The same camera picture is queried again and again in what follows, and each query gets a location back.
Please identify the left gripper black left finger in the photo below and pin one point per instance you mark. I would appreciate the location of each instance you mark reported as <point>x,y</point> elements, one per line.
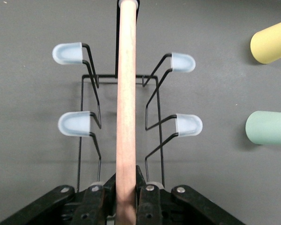
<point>91,206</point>

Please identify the yellow plastic cup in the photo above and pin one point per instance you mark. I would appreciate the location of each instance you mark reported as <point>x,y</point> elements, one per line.
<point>269,44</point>

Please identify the green plastic cup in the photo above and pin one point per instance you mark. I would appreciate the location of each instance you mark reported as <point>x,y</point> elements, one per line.
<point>267,129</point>

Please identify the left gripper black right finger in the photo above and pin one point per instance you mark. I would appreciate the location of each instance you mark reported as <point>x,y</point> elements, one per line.
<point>152,206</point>

